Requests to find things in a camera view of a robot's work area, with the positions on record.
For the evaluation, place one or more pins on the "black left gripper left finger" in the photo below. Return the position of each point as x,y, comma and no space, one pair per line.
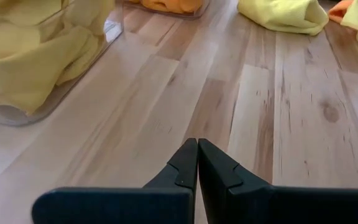
120,205

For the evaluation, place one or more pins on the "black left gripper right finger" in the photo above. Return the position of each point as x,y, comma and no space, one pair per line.
291,205

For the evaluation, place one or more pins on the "orange microfiber towel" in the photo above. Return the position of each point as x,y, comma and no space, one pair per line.
172,5
339,11

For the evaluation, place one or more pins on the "clear plastic basket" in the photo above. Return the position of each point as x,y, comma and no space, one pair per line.
172,16
11,118

